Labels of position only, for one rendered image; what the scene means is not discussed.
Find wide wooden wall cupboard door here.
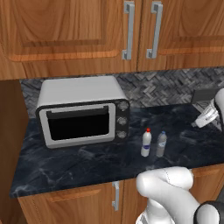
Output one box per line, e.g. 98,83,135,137
0,0,143,81

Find silver wall cupboard handle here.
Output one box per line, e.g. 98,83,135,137
145,1,164,60
121,1,136,61

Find tall wooden side panel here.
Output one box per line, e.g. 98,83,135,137
0,78,31,224

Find narrow wooden wall cupboard door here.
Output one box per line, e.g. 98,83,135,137
136,0,224,73

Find wooden base cupboard door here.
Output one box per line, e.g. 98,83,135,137
17,179,125,224
121,163,224,224

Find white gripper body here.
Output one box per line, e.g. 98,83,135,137
191,106,220,130

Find silver toaster oven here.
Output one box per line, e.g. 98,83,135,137
35,75,131,150

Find silver base cupboard handle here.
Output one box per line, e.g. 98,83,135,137
111,180,121,212

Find white bottle with red cap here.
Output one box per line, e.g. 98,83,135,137
140,127,153,158

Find dark grey counter appliance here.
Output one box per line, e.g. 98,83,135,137
192,87,224,130

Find clear bottle with blue cap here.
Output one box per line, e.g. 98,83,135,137
155,130,168,158

